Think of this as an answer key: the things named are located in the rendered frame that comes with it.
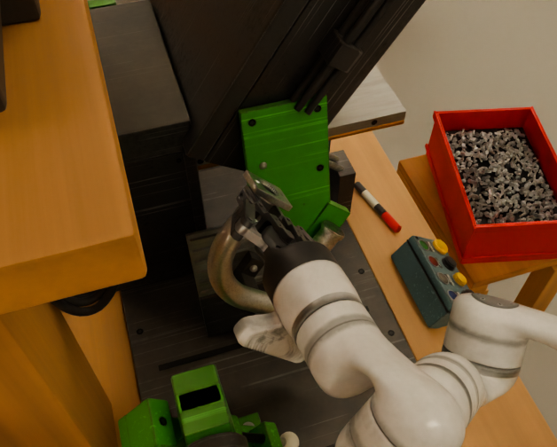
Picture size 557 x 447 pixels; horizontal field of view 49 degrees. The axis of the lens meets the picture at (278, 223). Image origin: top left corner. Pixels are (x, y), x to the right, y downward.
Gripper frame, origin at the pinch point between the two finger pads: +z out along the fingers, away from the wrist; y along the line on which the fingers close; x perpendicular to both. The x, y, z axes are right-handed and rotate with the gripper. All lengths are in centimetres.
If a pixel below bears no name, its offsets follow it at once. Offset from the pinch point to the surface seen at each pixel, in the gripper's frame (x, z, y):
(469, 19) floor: -68, 198, -182
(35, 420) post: 26.8, -10.9, 13.0
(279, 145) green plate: -4.6, 11.7, -5.2
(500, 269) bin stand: -7, 13, -66
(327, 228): 1.0, 7.9, -18.0
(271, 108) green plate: -7.9, 12.0, -0.9
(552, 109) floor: -55, 128, -191
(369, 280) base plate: 7.4, 12.8, -38.5
